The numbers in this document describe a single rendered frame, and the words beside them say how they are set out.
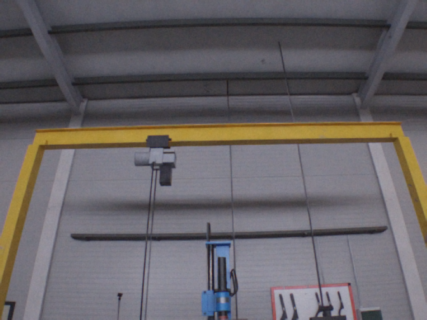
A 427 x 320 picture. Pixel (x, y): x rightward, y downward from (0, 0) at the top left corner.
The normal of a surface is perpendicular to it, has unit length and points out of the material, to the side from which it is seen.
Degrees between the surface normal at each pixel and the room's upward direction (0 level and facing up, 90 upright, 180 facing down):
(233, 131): 90
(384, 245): 90
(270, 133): 90
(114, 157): 90
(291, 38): 173
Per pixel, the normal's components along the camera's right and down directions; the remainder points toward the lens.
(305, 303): 0.00, -0.50
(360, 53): 0.02, 0.80
